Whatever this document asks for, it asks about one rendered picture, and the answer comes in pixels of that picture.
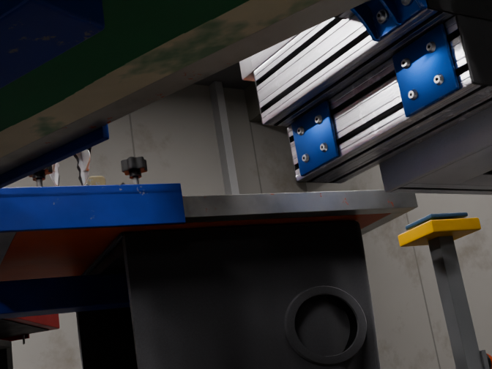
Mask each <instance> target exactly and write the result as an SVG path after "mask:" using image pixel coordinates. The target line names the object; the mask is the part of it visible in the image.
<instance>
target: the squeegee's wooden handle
mask: <svg viewBox="0 0 492 369"><path fill-rule="evenodd" d="M86 183H87V184H89V185H106V183H105V177H104V176H90V177H89V178H88V180H87V181H86ZM86 183H85V184H86Z"/></svg>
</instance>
